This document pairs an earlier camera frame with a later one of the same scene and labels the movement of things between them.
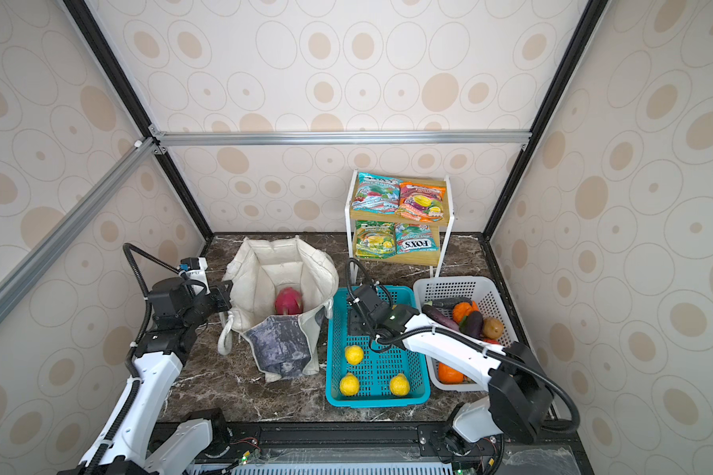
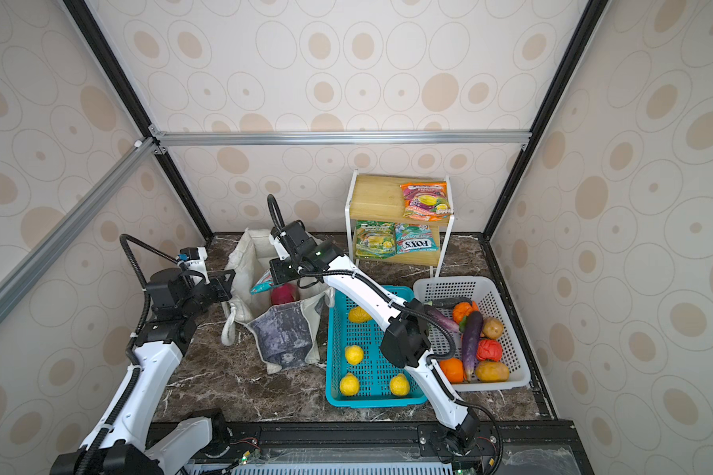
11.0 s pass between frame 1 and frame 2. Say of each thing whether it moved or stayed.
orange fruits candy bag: stayed
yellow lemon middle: stayed
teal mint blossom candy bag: moved
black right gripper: moved
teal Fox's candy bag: stayed
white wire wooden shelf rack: stayed
